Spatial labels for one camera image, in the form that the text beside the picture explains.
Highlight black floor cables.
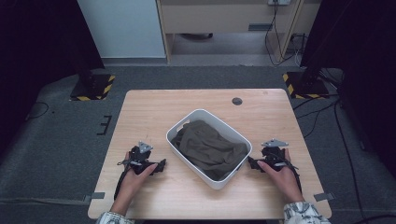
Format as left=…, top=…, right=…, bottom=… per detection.
left=292, top=69, right=396, bottom=224

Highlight right hand-held gripper black cable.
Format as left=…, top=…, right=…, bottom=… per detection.
left=281, top=157, right=303, bottom=192

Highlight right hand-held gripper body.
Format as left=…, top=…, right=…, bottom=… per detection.
left=261, top=138, right=289, bottom=172

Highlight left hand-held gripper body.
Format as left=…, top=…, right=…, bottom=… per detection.
left=117, top=141, right=157, bottom=175

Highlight left hand-held gripper black cable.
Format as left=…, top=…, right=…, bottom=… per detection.
left=113, top=158, right=132, bottom=201

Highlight white cabinet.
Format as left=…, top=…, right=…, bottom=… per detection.
left=77, top=0, right=166, bottom=59

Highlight light wooden desk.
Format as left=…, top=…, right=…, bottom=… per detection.
left=155, top=0, right=321, bottom=64

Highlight hand-held gripper black cable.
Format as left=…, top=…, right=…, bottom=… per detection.
left=113, top=158, right=132, bottom=201
left=281, top=157, right=303, bottom=192

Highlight thin black floor cable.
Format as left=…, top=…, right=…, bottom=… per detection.
left=26, top=102, right=50, bottom=120

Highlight black stand base striped edge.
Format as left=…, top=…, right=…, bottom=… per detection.
left=282, top=66, right=331, bottom=100
left=69, top=62, right=116, bottom=102

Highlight grey tape strip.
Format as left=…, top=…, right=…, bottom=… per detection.
left=83, top=191, right=106, bottom=203
left=313, top=191, right=335, bottom=203

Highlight person's left hand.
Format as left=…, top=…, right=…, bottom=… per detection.
left=116, top=152, right=159, bottom=203

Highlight person's right hand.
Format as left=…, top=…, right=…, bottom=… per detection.
left=257, top=148, right=304, bottom=203

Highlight hanging black cables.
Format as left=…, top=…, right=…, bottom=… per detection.
left=264, top=1, right=307, bottom=67

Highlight white plastic basket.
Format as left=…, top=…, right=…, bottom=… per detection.
left=165, top=108, right=253, bottom=190

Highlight olive green shorts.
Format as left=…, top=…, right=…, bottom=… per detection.
left=171, top=119, right=249, bottom=181

